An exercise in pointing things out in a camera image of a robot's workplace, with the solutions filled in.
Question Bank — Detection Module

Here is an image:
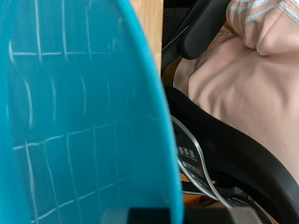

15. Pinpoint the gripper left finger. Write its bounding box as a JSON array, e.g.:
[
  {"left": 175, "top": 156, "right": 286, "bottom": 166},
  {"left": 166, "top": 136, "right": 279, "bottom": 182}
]
[{"left": 100, "top": 207, "right": 172, "bottom": 224}]

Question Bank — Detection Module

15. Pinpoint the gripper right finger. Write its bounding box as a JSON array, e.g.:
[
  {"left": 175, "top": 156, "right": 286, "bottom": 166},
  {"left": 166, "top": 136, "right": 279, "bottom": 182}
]
[{"left": 183, "top": 207, "right": 263, "bottom": 224}]

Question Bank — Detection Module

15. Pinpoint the blue plastic plate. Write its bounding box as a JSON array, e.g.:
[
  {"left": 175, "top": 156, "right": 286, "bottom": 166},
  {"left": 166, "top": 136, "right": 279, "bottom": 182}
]
[{"left": 0, "top": 0, "right": 185, "bottom": 224}]

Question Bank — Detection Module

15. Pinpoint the black office chair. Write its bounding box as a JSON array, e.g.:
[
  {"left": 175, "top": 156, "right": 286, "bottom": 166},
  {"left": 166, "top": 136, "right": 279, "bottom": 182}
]
[{"left": 161, "top": 0, "right": 299, "bottom": 224}]

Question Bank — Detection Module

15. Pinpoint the person in pink hoodie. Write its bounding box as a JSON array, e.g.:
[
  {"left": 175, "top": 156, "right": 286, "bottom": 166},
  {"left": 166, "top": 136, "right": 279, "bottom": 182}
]
[{"left": 172, "top": 0, "right": 299, "bottom": 185}]

